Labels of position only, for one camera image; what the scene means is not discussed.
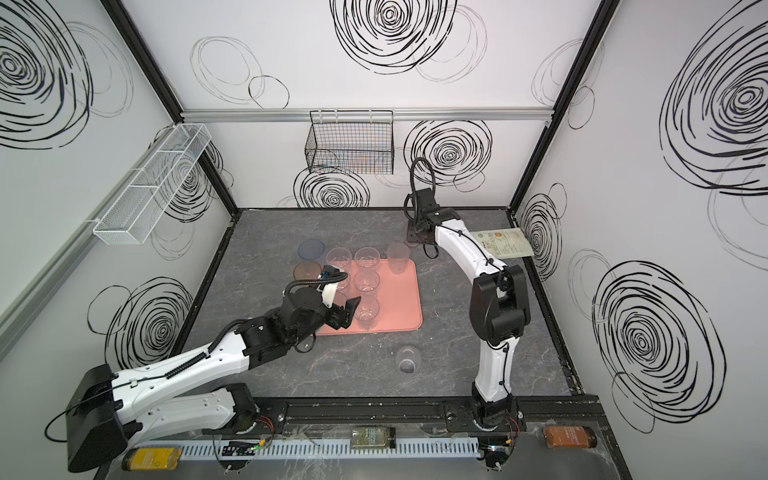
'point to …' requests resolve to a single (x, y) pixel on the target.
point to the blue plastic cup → (311, 249)
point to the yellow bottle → (151, 459)
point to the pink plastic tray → (389, 297)
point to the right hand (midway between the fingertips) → (416, 233)
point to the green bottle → (373, 437)
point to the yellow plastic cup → (307, 271)
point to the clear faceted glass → (338, 257)
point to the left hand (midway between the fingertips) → (350, 292)
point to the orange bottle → (569, 437)
